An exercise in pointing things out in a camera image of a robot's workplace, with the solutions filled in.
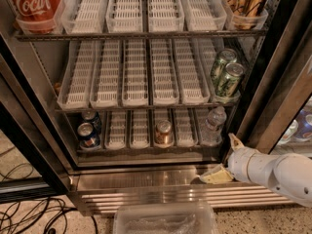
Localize blue Pepsi can front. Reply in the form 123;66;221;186
77;123;100;148

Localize blue Pepsi can rear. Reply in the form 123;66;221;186
81;111;101;133

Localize green can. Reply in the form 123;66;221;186
215;62;245;98
211;48;238;84

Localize glass fridge door right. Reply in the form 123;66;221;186
237;0;312;153

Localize black cables on floor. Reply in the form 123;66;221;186
0;145;99;234

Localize clear plastic bin on floor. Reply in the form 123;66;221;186
113;201;219;234

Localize clear plastic water bottle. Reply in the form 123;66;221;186
203;106;227;146

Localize red Coca-Cola can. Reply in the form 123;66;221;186
12;0;62;34

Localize white can behind glass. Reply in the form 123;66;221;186
278;120;298;145

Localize stainless steel fridge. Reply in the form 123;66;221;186
0;0;312;216

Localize orange soda can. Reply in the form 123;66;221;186
155;120;172;144

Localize green can front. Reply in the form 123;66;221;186
215;62;245;98

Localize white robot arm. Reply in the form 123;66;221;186
199;133;312;208

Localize gold patterned can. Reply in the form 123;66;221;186
222;0;268;30

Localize blue can behind glass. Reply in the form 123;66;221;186
293;110;312;141

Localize blue pepsi can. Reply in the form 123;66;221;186
81;111;101;133
77;123;100;148

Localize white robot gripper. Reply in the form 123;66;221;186
198;133;282;188

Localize green can rear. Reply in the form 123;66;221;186
211;48;238;84

